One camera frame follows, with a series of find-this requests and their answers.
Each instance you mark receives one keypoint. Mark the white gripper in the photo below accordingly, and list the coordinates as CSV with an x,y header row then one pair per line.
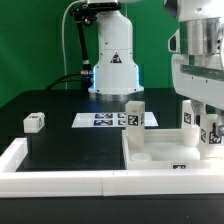
x,y
204,84

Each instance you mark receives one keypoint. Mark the white square table top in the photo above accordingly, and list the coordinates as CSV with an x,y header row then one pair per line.
x,y
164,149

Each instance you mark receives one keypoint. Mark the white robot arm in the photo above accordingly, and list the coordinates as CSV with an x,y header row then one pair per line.
x,y
197,49

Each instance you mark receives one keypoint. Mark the white marker tag sheet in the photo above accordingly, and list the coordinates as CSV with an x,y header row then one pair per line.
x,y
107,119

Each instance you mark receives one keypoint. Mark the white u-shaped obstacle fence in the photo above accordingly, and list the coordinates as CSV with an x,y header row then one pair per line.
x,y
102,183

